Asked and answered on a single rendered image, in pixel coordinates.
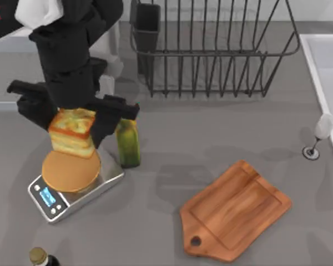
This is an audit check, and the toasted bread loaf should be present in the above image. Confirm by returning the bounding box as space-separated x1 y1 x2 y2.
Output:
48 108 97 160

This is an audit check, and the green bottle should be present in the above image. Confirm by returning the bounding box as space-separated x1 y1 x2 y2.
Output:
115 117 142 169

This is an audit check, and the pale grey rounded box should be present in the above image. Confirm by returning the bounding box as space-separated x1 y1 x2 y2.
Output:
98 75 116 98

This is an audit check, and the round orange plate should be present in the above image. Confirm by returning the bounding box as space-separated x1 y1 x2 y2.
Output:
42 151 102 193

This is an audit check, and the silver kitchen scale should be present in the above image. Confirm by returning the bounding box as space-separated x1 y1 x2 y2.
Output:
27 149 125 224

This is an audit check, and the dark grey cutlery holder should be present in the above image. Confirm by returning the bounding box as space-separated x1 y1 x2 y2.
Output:
130 2 162 53

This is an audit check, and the dark bottle with gold cap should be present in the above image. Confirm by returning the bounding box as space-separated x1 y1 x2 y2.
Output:
28 247 62 266

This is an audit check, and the wooden cutting board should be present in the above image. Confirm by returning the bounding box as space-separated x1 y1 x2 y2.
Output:
179 159 293 263

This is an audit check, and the clear wine glass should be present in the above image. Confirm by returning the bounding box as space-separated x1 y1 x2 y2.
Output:
302 113 333 161

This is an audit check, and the white sink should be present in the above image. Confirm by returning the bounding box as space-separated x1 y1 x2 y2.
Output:
299 33 333 192

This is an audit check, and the dark wire dish rack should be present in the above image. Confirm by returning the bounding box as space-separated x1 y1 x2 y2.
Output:
129 0 301 99

